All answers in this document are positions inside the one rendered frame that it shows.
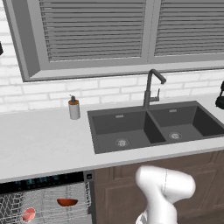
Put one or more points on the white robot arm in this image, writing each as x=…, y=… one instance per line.
x=163, y=189

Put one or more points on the brown cupboard door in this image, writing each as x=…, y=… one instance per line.
x=122, y=198

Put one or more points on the black dishwasher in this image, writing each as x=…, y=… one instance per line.
x=46, y=182

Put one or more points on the brown bowl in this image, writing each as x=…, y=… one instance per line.
x=67, y=201

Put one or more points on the red cup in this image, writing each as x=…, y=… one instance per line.
x=28, y=214

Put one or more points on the grey soap dispenser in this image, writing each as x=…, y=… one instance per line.
x=74, y=109

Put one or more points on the dark grey double sink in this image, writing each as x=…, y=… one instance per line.
x=151, y=128

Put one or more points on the dark grey tap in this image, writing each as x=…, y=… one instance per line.
x=150, y=90

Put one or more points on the grey window with blinds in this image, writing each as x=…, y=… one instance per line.
x=116, y=32

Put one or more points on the black appliance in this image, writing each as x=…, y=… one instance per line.
x=220, y=99

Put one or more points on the black hanging object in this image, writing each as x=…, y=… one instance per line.
x=1, y=48

